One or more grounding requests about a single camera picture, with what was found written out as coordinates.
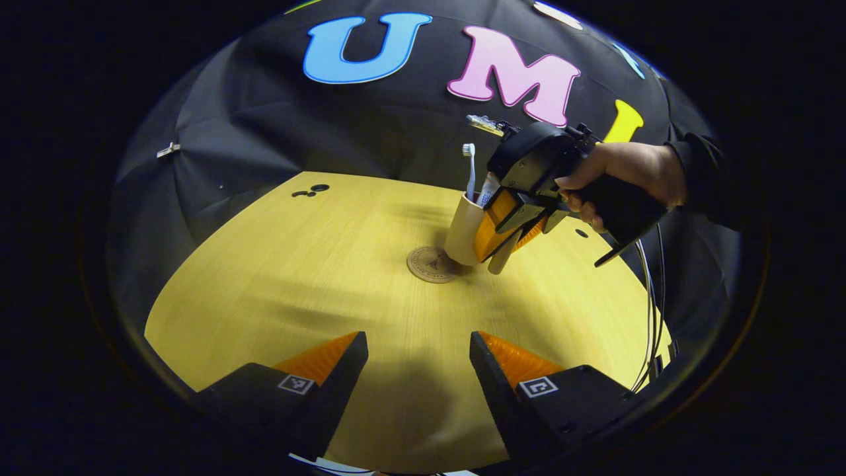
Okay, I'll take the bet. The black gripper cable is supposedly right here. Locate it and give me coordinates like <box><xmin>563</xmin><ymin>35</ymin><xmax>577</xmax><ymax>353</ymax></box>
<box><xmin>631</xmin><ymin>223</ymin><xmax>667</xmax><ymax>392</ymax></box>

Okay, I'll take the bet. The white toothpaste tube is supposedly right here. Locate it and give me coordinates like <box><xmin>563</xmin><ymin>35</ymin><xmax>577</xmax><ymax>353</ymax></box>
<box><xmin>477</xmin><ymin>173</ymin><xmax>501</xmax><ymax>208</ymax></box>

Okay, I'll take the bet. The round brown coaster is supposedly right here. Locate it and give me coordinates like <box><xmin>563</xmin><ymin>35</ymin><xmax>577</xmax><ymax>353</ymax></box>
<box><xmin>406</xmin><ymin>246</ymin><xmax>463</xmax><ymax>284</ymax></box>

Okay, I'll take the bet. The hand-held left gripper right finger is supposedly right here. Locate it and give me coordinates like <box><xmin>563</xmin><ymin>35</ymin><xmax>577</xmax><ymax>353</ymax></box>
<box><xmin>469</xmin><ymin>331</ymin><xmax>635</xmax><ymax>463</ymax></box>

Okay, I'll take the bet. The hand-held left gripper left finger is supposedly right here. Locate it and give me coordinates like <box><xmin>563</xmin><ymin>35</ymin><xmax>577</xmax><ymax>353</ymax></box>
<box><xmin>195</xmin><ymin>331</ymin><xmax>369</xmax><ymax>463</ymax></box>

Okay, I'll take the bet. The black backdrop cloth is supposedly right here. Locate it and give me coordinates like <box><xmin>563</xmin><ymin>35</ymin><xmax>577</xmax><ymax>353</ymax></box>
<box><xmin>109</xmin><ymin>0</ymin><xmax>748</xmax><ymax>397</ymax></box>

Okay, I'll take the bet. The beige cup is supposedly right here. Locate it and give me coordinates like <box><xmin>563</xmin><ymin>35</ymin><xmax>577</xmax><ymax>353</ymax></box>
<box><xmin>444</xmin><ymin>192</ymin><xmax>523</xmax><ymax>275</ymax></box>

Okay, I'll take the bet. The wooden desktop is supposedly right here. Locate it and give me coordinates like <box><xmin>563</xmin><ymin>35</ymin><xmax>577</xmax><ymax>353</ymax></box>
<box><xmin>144</xmin><ymin>172</ymin><xmax>672</xmax><ymax>473</ymax></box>

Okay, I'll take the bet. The grey toothbrush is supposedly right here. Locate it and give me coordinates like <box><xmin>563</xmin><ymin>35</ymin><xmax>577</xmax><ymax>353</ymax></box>
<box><xmin>462</xmin><ymin>143</ymin><xmax>477</xmax><ymax>201</ymax></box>

